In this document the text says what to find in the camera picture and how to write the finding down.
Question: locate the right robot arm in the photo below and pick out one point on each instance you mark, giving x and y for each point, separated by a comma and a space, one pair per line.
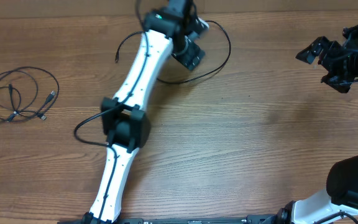
339, 198

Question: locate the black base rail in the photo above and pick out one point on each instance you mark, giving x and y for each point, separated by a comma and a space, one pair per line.
250, 219

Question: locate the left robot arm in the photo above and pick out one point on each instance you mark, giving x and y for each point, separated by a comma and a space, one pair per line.
166, 32

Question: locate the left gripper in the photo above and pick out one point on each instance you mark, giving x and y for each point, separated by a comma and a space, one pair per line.
190, 58

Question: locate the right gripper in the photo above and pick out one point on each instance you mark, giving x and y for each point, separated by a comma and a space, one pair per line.
327, 53

